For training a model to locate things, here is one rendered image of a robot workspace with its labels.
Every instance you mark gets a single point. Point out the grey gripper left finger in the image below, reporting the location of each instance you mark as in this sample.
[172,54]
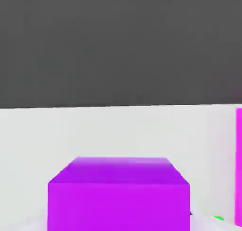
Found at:
[32,226]

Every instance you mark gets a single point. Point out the large magenta box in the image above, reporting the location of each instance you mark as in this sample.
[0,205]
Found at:
[239,166]

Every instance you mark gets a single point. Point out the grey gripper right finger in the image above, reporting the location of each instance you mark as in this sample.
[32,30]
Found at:
[206,225]

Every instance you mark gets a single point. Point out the small green cube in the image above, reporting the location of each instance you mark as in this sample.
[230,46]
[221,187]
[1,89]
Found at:
[218,218]

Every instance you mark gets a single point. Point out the small purple cube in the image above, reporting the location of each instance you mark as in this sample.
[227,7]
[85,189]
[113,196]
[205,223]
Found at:
[118,200]

